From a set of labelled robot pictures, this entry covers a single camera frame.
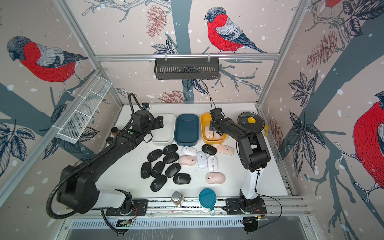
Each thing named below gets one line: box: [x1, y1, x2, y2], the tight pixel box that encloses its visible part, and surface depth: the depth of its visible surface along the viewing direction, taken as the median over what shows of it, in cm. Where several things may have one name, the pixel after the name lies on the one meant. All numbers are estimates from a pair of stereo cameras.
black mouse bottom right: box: [173, 173, 191, 185], surface depth 83 cm
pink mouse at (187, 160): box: [178, 155, 196, 166], surface depth 90 cm
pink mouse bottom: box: [205, 172, 226, 184], surface depth 83 cm
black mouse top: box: [162, 144, 178, 155], surface depth 95 cm
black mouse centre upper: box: [163, 152, 179, 164], surface depth 91 cm
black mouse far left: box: [140, 161, 152, 179], surface depth 85 cm
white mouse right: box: [207, 155, 218, 172], surface depth 88 cm
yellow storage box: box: [200, 112, 227, 145], surface depth 99 cm
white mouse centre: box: [196, 151, 208, 169], surface depth 90 cm
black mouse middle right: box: [165, 162, 181, 178], surface depth 86 cm
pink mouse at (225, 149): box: [216, 144, 235, 156], surface depth 95 cm
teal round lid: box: [198, 188, 217, 211], surface depth 72 cm
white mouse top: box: [183, 146, 197, 156], surface depth 94 cm
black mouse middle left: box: [151, 161, 165, 178], surface depth 86 cm
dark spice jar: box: [106, 136, 114, 144], surface depth 91 cm
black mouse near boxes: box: [201, 144, 217, 156], surface depth 94 cm
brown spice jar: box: [110, 126, 119, 137], surface depth 95 cm
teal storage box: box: [174, 114, 200, 147], surface depth 104 cm
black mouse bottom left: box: [150, 174, 168, 192], surface depth 81 cm
